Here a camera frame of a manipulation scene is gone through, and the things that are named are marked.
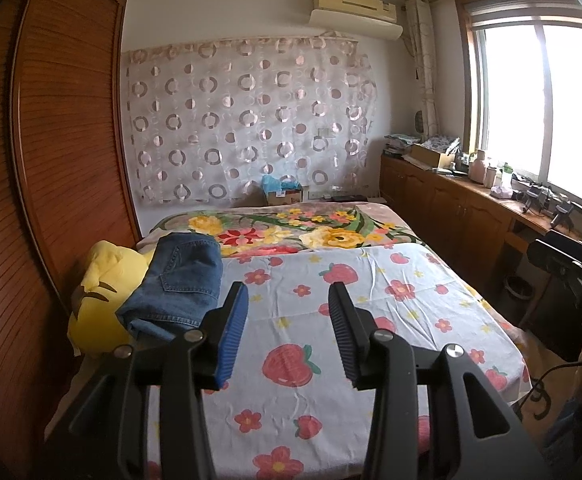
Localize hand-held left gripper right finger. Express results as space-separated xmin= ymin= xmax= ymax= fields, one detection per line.
xmin=328 ymin=281 xmax=552 ymax=480

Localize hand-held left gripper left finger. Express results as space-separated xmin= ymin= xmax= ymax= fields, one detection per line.
xmin=45 ymin=281 xmax=250 ymax=480

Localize blue denim pants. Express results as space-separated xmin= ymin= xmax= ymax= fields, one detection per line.
xmin=116 ymin=232 xmax=223 ymax=343

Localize black clamp device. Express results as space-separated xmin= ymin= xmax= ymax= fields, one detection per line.
xmin=513 ymin=176 xmax=554 ymax=216
xmin=551 ymin=200 xmax=582 ymax=233

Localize dark trash bin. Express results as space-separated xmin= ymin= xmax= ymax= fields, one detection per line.
xmin=503 ymin=276 xmax=534 ymax=318

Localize white strawberry print sheet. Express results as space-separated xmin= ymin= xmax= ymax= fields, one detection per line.
xmin=146 ymin=244 xmax=532 ymax=480

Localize pink floral blanket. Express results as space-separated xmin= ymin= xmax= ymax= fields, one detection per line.
xmin=136 ymin=201 xmax=526 ymax=341

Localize low wooden cabinet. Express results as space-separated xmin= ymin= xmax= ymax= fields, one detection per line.
xmin=380 ymin=152 xmax=582 ymax=321

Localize person's leg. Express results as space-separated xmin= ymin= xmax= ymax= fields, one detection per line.
xmin=541 ymin=390 xmax=582 ymax=466

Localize yellow plush toy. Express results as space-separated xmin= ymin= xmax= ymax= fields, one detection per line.
xmin=67 ymin=240 xmax=156 ymax=358

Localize blue plastic bag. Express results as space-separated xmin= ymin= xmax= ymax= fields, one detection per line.
xmin=262 ymin=175 xmax=299 ymax=195

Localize patterned cloth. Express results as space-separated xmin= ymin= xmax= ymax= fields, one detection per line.
xmin=423 ymin=135 xmax=460 ymax=153

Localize wooden framed window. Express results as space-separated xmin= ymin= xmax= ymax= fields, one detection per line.
xmin=456 ymin=0 xmax=582 ymax=233

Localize open flat cardboard box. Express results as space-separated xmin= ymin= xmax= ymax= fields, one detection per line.
xmin=411 ymin=141 xmax=456 ymax=170

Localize cream bed mattress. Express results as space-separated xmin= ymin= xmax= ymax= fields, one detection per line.
xmin=45 ymin=345 xmax=142 ymax=441

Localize stack of printed papers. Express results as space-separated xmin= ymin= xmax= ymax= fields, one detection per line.
xmin=383 ymin=132 xmax=422 ymax=156

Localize sheer circle pattern curtain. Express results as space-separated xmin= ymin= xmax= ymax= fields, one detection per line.
xmin=123 ymin=32 xmax=379 ymax=206

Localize cream patterned window curtain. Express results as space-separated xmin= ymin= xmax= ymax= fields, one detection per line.
xmin=403 ymin=0 xmax=444 ymax=143

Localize black cable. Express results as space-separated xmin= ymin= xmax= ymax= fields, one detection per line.
xmin=516 ymin=355 xmax=582 ymax=421

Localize cream wall air conditioner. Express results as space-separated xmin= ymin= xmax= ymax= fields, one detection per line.
xmin=310 ymin=0 xmax=404 ymax=41

